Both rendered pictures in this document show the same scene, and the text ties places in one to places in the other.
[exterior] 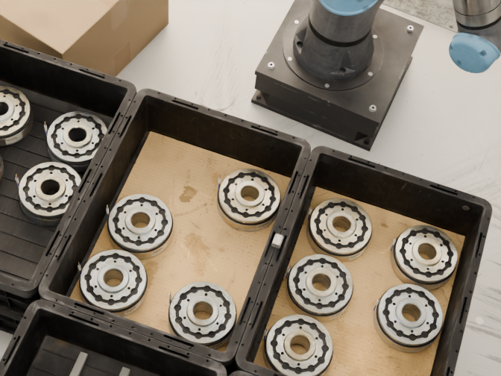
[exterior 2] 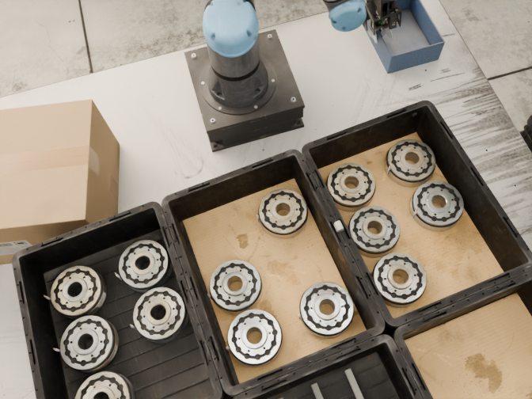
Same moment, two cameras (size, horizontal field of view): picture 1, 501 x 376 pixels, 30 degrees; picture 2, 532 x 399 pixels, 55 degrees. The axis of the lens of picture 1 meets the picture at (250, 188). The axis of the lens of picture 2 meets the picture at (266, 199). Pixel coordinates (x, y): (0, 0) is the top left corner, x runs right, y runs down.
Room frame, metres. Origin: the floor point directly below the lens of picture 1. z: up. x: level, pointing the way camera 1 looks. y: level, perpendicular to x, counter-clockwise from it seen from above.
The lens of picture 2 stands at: (0.40, 0.21, 1.82)
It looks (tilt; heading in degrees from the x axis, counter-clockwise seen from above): 65 degrees down; 334
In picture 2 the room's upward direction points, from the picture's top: 8 degrees counter-clockwise
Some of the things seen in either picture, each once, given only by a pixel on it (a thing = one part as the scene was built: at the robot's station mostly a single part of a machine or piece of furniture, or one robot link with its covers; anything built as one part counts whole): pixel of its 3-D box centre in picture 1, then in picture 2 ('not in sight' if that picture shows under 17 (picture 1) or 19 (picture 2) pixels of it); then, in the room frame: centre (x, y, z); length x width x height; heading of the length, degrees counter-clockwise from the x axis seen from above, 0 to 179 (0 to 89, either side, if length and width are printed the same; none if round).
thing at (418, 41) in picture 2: not in sight; (400, 31); (1.08, -0.59, 0.74); 0.20 x 0.15 x 0.07; 164
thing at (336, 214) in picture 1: (341, 224); (351, 183); (0.74, -0.15, 0.86); 0.05 x 0.05 x 0.01
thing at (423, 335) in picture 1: (410, 314); (438, 203); (0.60, -0.27, 0.86); 0.10 x 0.10 x 0.01
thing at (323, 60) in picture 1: (336, 33); (236, 70); (1.14, -0.11, 0.85); 0.15 x 0.15 x 0.10
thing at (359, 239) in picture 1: (341, 225); (351, 184); (0.74, -0.15, 0.86); 0.10 x 0.10 x 0.01
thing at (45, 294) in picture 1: (182, 218); (266, 261); (0.67, 0.10, 0.92); 0.40 x 0.30 x 0.02; 169
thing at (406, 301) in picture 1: (411, 312); (438, 202); (0.60, -0.27, 0.86); 0.05 x 0.05 x 0.01
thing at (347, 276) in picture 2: (181, 233); (267, 269); (0.67, 0.10, 0.87); 0.40 x 0.30 x 0.11; 169
